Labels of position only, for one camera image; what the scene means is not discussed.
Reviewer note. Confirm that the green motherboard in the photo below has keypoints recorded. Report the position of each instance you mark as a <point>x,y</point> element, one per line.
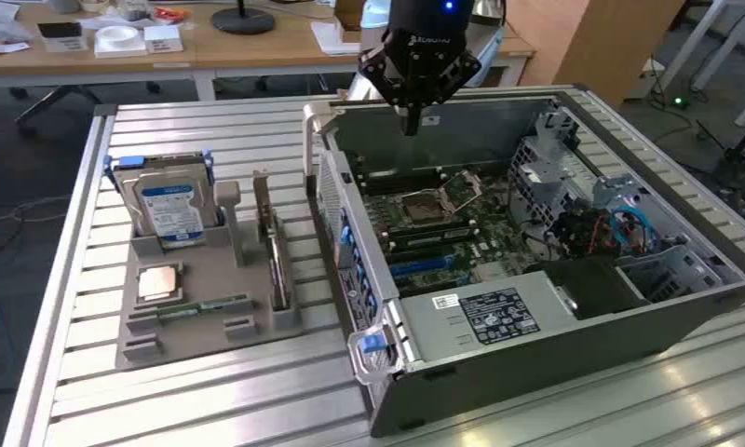
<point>502,233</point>

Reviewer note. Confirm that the silver chipset heatsink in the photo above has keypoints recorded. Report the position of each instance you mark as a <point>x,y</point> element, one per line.
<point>492,272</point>

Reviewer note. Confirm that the grey power supply unit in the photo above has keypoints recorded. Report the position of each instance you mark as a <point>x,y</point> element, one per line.
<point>434,326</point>

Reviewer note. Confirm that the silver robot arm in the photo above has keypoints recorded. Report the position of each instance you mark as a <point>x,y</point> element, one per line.
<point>372,14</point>

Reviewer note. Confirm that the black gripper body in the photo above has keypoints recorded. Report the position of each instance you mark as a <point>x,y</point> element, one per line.
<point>428,46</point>

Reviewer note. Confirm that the stack of white papers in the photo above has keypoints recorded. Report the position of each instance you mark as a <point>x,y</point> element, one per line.
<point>332,39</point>

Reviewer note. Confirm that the hard disk with blue caddy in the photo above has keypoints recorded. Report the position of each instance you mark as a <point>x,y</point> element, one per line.
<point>168,209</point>

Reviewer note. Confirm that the wooden desk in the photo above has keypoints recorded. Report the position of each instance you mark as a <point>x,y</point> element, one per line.
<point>68,63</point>
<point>254,51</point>

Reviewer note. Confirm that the wooden cabinet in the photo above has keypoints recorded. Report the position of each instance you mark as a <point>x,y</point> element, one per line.
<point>596,46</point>

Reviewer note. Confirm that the grey cup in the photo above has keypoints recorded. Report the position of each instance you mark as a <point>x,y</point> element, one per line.
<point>65,5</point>

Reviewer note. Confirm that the metal disk bay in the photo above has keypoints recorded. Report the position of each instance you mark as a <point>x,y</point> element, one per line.
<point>671,272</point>

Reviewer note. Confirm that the black round lamp base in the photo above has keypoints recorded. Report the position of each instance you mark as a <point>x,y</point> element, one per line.
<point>241,22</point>

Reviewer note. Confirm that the dark grey pouch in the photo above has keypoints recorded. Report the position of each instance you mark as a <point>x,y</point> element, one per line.
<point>137,15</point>

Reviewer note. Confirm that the metal socket cover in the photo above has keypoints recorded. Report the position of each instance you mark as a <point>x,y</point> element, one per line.
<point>465,188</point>

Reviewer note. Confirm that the CPU with metal lid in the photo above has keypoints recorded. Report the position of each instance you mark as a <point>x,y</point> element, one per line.
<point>157,281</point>

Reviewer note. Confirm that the green RAM stick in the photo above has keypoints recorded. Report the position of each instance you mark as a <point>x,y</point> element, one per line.
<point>186,308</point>

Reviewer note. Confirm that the crumpled white paper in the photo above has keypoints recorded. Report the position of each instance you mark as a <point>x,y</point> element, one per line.
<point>98,21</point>

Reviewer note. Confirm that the white paper card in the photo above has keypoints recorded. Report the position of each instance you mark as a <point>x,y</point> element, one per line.
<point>5,48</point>

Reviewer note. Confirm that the black office chair base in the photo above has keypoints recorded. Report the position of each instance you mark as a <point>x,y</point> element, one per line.
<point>56,100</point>

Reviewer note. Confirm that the white device box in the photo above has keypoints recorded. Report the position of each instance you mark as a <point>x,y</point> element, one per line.
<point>648,90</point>

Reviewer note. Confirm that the white tape roll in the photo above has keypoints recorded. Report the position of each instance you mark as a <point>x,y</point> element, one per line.
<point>106,39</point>

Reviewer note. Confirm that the plain white box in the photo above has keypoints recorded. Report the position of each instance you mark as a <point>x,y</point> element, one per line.
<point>161,35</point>

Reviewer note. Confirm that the small red object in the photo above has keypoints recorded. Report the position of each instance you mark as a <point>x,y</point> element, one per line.
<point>168,16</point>

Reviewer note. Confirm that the clear plastic bag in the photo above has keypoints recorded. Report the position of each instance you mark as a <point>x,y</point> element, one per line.
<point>2,21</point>

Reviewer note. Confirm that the CPU socket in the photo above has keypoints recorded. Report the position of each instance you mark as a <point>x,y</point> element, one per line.
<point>422,209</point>

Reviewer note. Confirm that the small white bowl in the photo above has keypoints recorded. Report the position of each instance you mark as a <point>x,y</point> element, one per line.
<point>93,4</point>

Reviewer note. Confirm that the white table frame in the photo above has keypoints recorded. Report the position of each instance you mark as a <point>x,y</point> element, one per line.
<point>689,42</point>

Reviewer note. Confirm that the grey printed parts rack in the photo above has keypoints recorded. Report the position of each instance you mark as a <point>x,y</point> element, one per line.
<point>222,279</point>

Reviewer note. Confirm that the blue case latch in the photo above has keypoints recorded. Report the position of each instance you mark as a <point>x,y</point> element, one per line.
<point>372,345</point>

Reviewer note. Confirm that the open grey PC case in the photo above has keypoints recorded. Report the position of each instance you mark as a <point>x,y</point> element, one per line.
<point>533,368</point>

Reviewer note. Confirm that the white box with black top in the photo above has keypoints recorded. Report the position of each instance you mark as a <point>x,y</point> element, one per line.
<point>58,30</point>

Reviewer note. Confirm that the flat white box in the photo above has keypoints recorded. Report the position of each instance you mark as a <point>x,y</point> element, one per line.
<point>138,50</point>

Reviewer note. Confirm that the graphics card with black cooler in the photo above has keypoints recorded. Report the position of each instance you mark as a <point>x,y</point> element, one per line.
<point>277,270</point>

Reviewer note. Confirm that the perforated metal drive cage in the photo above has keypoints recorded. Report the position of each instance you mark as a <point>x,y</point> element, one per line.
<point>547,177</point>

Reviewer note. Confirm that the blue PCIe expansion slot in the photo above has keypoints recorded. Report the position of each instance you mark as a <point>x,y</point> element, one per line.
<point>422,265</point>

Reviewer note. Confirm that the brown cardboard box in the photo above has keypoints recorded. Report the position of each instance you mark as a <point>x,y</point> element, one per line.
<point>348,16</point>

